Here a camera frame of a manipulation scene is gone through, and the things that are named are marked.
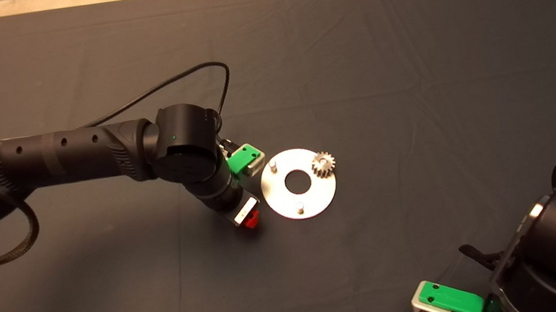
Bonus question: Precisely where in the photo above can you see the green left camera mount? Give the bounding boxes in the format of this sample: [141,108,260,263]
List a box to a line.
[225,142,263,176]

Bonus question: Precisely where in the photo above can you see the black cable strap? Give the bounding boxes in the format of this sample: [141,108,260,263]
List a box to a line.
[458,238,505,275]

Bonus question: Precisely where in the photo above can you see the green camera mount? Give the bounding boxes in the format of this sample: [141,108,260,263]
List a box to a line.
[225,142,263,176]
[409,272,487,312]

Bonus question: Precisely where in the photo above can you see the small steel planetary gear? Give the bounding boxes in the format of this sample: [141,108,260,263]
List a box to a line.
[308,149,338,180]

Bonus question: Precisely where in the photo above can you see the dark grey table cloth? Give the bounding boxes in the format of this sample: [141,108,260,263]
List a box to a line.
[0,0,556,312]

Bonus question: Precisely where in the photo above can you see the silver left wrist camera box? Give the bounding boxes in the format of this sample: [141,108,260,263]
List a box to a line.
[244,147,269,178]

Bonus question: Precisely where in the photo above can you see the black left camera cable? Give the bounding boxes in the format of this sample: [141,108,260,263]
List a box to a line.
[74,59,243,175]

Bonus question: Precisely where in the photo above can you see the green right camera mount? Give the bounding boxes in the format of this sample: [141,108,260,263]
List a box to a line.
[409,272,487,312]

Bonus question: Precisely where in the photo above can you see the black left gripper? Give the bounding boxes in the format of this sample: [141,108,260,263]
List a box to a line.
[213,187,264,235]

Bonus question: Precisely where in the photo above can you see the round metal carrier plate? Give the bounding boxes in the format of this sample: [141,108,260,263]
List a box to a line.
[257,143,342,225]

